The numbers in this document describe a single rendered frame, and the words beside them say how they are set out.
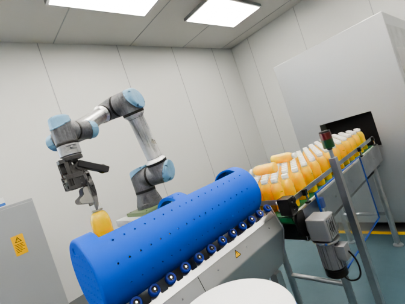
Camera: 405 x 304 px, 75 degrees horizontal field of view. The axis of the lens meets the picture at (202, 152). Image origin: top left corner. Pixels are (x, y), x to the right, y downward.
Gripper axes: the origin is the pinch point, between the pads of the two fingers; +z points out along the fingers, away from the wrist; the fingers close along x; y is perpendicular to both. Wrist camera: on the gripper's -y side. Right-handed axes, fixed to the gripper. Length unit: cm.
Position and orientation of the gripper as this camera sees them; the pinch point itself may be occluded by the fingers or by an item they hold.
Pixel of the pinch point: (95, 205)
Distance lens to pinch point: 107.0
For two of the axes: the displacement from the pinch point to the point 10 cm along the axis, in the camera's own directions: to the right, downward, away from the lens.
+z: 3.3, 9.4, 0.2
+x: 6.3, -2.0, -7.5
